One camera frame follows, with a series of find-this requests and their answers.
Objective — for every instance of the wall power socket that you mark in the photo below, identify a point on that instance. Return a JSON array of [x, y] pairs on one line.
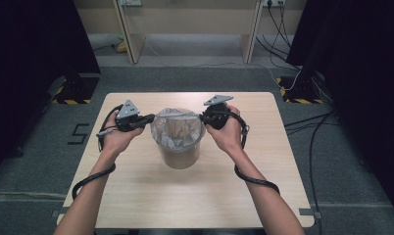
[[130, 2], [274, 2]]

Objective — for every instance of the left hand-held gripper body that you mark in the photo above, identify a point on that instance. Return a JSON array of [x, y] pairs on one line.
[[128, 114]]

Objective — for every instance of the smoky transparent trash can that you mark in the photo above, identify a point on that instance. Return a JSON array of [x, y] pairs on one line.
[[179, 160]]

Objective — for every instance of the translucent grey plastic bag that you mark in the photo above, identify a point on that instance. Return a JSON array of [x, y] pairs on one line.
[[172, 140]]

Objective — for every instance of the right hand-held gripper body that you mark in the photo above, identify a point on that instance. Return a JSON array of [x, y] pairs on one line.
[[214, 121]]

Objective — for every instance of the person's left hand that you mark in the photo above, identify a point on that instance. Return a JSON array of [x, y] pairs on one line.
[[116, 142]]

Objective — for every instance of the black metal stand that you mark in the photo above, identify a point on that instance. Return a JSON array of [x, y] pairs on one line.
[[306, 83]]

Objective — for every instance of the black curtain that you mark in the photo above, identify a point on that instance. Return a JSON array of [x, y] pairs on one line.
[[361, 65], [28, 49]]

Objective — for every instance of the small yellow object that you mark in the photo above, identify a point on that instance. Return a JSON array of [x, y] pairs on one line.
[[121, 47]]

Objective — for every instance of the person's right hand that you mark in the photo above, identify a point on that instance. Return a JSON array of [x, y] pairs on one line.
[[231, 137]]

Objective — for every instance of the yellow-black striped floor plate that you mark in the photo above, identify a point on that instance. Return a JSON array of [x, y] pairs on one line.
[[299, 100], [69, 102]]

